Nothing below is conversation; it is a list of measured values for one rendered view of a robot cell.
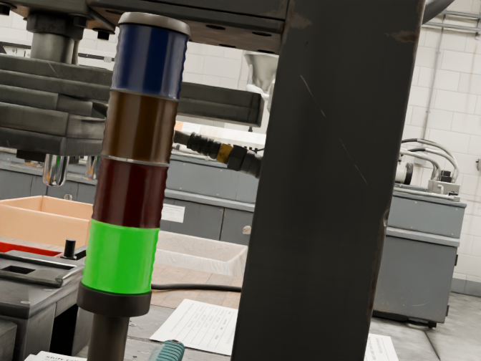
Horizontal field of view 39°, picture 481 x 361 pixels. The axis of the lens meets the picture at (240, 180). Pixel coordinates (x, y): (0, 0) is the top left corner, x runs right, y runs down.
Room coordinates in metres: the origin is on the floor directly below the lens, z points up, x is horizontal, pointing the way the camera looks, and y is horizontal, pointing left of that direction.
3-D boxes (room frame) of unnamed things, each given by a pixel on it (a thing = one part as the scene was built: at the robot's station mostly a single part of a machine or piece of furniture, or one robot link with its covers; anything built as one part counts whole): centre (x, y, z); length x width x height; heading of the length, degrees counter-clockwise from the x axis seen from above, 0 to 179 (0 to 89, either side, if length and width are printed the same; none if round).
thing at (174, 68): (0.37, 0.06, 1.17); 0.04 x 0.04 x 0.03
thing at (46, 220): (3.13, 0.80, 0.43); 0.59 x 0.54 x 0.58; 172
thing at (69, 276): (0.64, 0.15, 0.98); 0.07 x 0.01 x 0.03; 176
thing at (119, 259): (0.37, 0.06, 1.07); 0.04 x 0.04 x 0.03
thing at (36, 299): (0.63, 0.19, 0.98); 0.20 x 0.10 x 0.01; 176
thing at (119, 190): (0.37, 0.06, 1.10); 0.04 x 0.04 x 0.03
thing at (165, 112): (0.37, 0.06, 1.14); 0.04 x 0.04 x 0.03
